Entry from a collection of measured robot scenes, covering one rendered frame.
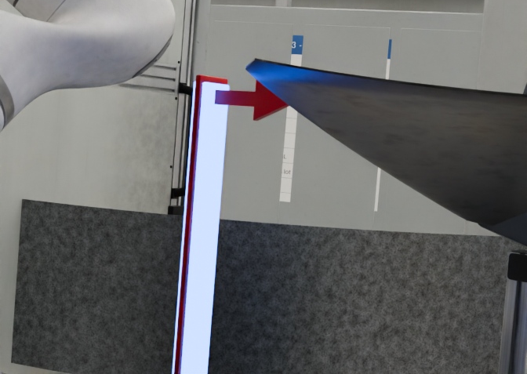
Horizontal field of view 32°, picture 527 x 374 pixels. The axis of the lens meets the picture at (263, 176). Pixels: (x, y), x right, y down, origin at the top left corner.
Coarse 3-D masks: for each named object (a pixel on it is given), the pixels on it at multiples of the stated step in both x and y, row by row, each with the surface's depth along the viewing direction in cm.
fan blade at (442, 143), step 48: (288, 96) 43; (336, 96) 40; (384, 96) 38; (432, 96) 36; (480, 96) 35; (384, 144) 47; (432, 144) 46; (480, 144) 44; (432, 192) 53; (480, 192) 51
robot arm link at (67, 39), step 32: (32, 0) 88; (64, 0) 87; (96, 0) 87; (128, 0) 88; (160, 0) 90; (0, 32) 80; (32, 32) 81; (64, 32) 83; (96, 32) 85; (128, 32) 87; (160, 32) 90; (0, 64) 79; (32, 64) 82; (64, 64) 85; (96, 64) 87; (128, 64) 89; (0, 96) 80; (32, 96) 84
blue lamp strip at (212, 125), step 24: (216, 120) 53; (216, 144) 53; (216, 168) 54; (216, 192) 54; (216, 216) 54; (192, 240) 53; (216, 240) 54; (192, 264) 53; (192, 288) 53; (192, 312) 53; (192, 336) 53; (192, 360) 54
